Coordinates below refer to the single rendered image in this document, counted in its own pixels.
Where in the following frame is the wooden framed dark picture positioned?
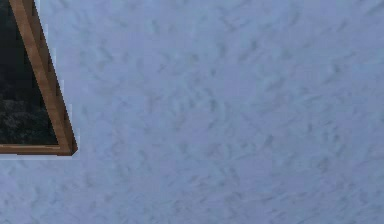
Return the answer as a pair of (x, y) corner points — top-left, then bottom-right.
(0, 0), (79, 157)

